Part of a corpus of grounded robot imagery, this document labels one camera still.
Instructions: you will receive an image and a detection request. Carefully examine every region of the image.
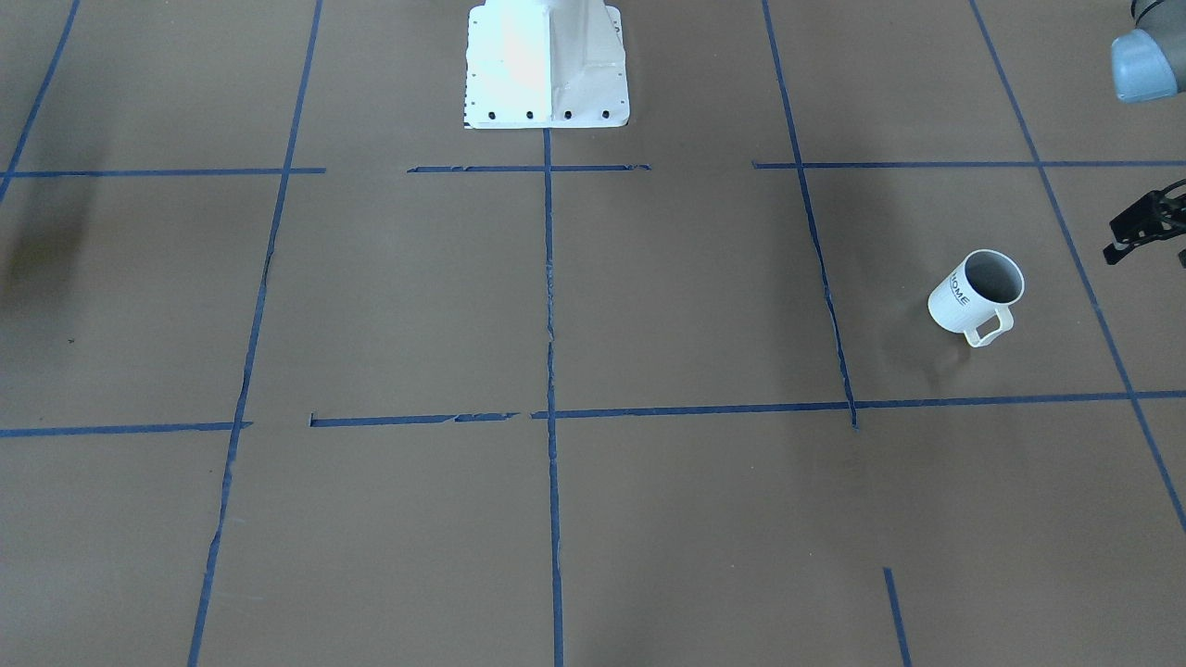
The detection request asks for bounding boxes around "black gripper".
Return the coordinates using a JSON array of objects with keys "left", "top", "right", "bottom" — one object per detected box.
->
[{"left": 1103, "top": 179, "right": 1185, "bottom": 266}]

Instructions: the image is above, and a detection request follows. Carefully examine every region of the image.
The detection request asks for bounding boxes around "white ribbed HOME mug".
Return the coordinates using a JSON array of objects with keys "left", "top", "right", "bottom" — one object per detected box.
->
[{"left": 927, "top": 249, "right": 1026, "bottom": 347}]

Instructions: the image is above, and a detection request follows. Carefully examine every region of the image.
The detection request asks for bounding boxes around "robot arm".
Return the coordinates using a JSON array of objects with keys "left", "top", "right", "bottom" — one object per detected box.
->
[{"left": 1103, "top": 1, "right": 1185, "bottom": 266}]

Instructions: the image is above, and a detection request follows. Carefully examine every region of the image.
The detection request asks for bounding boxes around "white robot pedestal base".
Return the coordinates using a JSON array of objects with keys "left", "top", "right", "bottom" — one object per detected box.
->
[{"left": 463, "top": 1, "right": 631, "bottom": 131}]

